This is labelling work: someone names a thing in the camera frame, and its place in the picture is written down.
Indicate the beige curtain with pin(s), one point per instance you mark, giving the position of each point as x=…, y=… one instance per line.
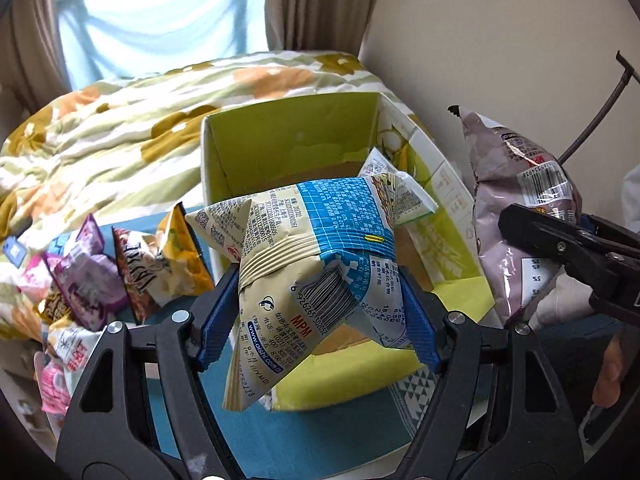
x=40, y=35
x=320, y=5

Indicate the small blue device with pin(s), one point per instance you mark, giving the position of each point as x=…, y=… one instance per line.
x=14, y=252

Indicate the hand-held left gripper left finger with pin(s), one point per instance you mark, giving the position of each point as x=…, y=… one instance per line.
x=212, y=332

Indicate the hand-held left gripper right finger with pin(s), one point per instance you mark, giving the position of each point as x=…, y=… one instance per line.
x=421, y=322

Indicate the yellow-green cardboard box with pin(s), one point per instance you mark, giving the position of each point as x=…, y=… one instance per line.
x=280, y=135

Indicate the person's right hand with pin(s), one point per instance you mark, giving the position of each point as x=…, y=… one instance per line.
x=610, y=375

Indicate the blue and cream snack bag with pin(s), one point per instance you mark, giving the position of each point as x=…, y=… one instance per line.
x=310, y=240

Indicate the mauve snack bag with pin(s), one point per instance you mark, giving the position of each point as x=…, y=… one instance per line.
x=510, y=185

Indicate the pile of mixed snack packets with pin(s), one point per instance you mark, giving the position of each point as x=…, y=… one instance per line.
x=90, y=285

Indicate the white cloth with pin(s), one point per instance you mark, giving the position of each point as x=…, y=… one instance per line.
x=552, y=305

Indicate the white and green snack packet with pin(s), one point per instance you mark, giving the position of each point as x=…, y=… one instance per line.
x=415, y=200

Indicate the floral blanket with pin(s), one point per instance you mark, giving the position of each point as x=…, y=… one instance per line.
x=125, y=125

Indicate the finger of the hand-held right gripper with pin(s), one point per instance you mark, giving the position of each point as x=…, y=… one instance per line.
x=540, y=232

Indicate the light blue sheer curtain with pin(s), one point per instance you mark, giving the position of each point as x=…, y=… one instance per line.
x=165, y=30

